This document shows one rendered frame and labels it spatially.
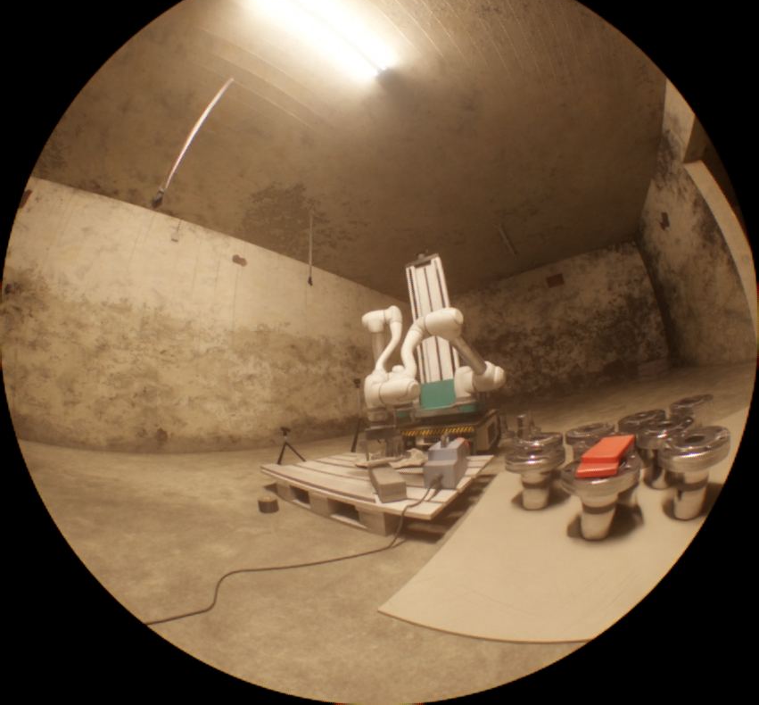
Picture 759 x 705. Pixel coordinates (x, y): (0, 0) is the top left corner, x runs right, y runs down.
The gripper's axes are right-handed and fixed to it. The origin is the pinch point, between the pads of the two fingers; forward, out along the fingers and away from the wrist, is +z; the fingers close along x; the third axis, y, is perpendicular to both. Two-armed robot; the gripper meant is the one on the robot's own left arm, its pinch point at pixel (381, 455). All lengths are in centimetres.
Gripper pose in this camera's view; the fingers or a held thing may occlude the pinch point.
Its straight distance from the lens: 128.8
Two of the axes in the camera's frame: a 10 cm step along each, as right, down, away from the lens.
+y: 1.5, -2.9, -9.5
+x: 9.8, -0.5, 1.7
